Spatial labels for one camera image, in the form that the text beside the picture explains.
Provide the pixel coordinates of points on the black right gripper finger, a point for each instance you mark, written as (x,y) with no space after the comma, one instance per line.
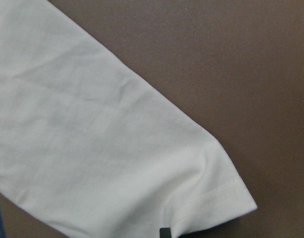
(165,229)

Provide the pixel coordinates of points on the cream long-sleeve cat shirt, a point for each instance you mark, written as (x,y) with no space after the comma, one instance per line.
(90,148)

